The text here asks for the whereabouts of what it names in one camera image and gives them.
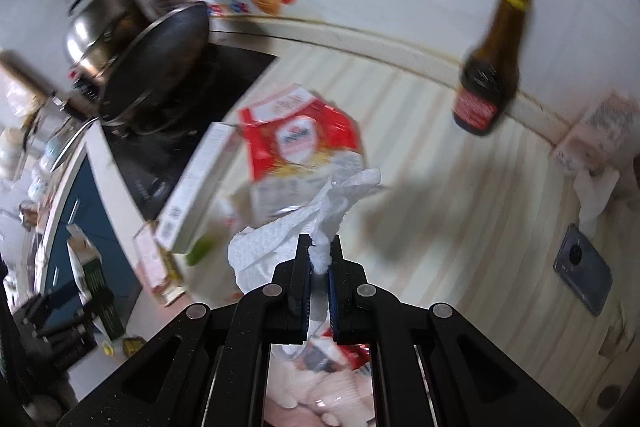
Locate white paper towel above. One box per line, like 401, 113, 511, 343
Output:
228, 168, 381, 294

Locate white long cardboard box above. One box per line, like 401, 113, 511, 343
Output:
155, 122, 241, 254

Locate red white snack bag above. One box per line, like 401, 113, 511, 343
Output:
239, 84, 364, 225

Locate blue kitchen cabinets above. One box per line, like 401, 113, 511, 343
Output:
32, 150, 143, 333

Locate green vegetable scrap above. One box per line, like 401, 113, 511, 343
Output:
184, 233, 220, 267

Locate small pink box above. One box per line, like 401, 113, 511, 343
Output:
132, 221, 184, 308

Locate black induction cooktop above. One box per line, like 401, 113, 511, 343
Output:
104, 43, 276, 220

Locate grey smartphone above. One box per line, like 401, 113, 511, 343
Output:
553, 223, 613, 317

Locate dark soy sauce bottle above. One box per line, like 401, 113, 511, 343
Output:
452, 0, 532, 136

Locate black frying pan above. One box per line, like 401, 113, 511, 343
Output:
98, 1, 209, 127

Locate white tissue pack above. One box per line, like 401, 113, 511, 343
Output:
551, 91, 639, 176

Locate stainless steel pot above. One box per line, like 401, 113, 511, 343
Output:
65, 0, 150, 86

